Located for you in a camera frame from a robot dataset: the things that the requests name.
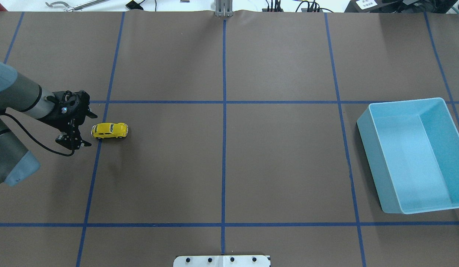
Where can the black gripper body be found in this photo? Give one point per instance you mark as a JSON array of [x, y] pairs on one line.
[[61, 119]]

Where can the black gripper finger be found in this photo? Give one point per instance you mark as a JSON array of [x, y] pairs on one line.
[[89, 113], [71, 139]]

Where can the yellow beetle toy car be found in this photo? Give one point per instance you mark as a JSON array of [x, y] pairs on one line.
[[110, 130]]

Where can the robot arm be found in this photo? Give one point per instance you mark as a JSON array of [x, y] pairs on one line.
[[23, 95]]

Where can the metal reacher grabber tool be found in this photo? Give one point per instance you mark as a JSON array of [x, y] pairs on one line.
[[75, 7]]

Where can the light blue plastic bin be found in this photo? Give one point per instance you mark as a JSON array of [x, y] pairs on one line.
[[413, 151]]

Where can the grey aluminium frame post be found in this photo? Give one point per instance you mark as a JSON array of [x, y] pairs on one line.
[[223, 8]]

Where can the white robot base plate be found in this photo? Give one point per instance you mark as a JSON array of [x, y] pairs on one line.
[[223, 261]]

